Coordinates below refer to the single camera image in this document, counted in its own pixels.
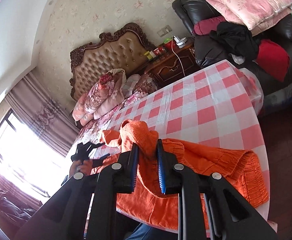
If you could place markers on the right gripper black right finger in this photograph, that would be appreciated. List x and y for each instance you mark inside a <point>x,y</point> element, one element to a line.
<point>176,178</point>

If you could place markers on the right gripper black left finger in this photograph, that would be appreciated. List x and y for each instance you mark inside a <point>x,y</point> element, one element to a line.
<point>119,177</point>

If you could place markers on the orange pants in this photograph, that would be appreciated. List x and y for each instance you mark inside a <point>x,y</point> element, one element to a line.
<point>241,168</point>

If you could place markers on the person's left hand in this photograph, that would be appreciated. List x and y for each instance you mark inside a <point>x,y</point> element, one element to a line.
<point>84,167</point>

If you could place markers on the floral pink bed sheet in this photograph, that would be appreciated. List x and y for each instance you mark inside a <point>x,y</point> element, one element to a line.
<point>93,130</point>

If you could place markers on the person's blue jeans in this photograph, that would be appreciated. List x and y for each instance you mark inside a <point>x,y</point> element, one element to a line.
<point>145,232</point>

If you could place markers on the floral pink folded quilt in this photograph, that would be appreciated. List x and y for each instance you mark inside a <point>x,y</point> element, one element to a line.
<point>105,95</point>

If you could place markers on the purple patterned curtain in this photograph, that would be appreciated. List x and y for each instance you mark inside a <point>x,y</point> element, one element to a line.
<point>44,116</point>

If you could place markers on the pink checkered plastic tablecloth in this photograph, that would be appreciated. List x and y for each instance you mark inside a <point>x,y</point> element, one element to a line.
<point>213,107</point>

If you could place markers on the dark red floral bed pillow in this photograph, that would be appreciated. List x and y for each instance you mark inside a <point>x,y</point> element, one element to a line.
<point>139,83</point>

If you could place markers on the tufted brown leather headboard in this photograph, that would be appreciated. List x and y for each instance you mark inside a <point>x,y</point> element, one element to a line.
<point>125,49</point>

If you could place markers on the dark wooden nightstand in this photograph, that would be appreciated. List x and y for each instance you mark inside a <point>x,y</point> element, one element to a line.
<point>173,65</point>

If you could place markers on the white device on nightstand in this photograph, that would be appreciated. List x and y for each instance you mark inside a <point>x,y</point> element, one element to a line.
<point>180,42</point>

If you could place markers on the black clothes pile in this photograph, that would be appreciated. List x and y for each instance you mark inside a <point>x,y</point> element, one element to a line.
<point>237,40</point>

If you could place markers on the maroon cushion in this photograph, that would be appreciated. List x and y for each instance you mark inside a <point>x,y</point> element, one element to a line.
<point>204,27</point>

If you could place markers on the red cushion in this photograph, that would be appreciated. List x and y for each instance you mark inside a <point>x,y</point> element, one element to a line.
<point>273,59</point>

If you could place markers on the black leather armchair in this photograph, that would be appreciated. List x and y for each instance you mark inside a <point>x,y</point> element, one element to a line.
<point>277,95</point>

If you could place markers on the pink floral lower pillow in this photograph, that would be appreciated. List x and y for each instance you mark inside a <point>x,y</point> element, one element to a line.
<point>263,26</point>

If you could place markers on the white wall socket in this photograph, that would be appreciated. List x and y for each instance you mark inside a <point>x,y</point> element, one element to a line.
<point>164,31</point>

